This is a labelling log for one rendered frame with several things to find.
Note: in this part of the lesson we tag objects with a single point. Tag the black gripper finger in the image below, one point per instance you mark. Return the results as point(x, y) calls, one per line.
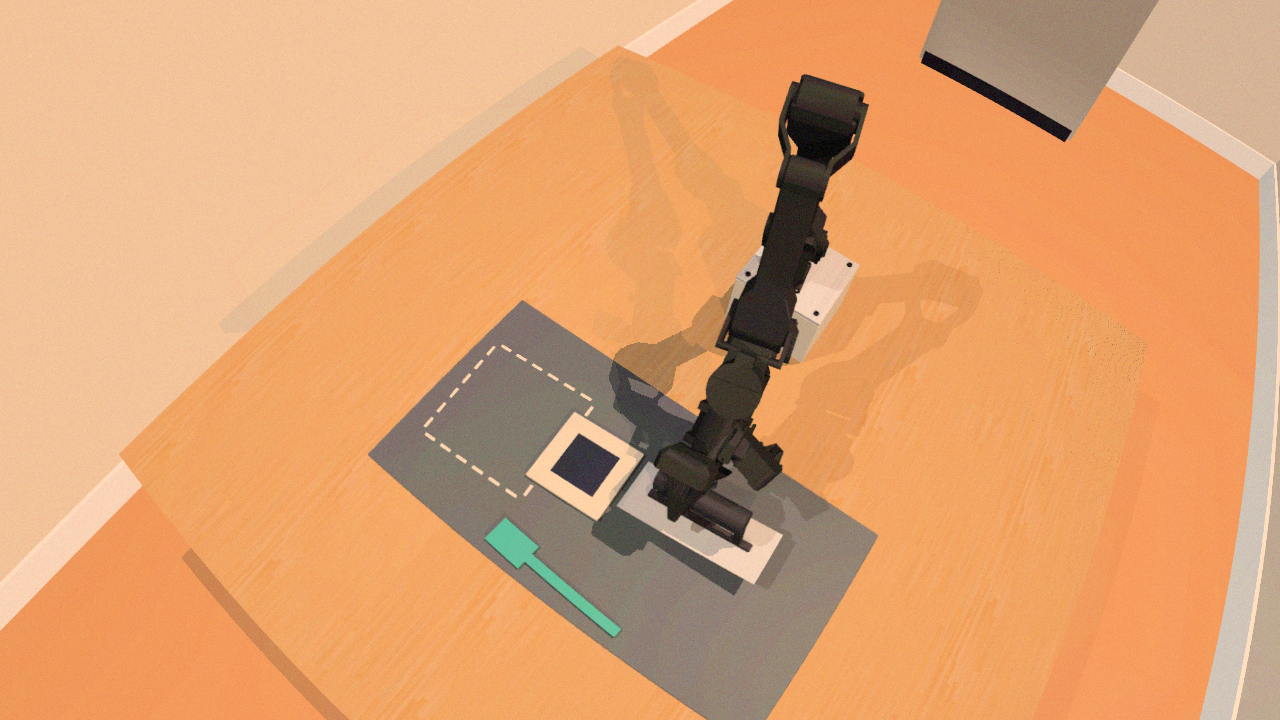
point(723, 472)
point(679, 497)

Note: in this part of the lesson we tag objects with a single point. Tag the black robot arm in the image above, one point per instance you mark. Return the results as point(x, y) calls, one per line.
point(822, 118)

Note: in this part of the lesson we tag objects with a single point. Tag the green trowel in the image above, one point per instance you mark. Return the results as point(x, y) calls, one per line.
point(518, 549)

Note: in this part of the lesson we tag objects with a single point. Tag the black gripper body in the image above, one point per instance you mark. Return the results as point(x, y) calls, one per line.
point(697, 466)

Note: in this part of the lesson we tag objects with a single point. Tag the cream square tile with dark square centre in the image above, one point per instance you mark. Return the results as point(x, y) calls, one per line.
point(585, 466)

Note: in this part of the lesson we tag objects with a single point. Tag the dark grey flat mat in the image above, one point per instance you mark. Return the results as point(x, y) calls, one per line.
point(723, 646)

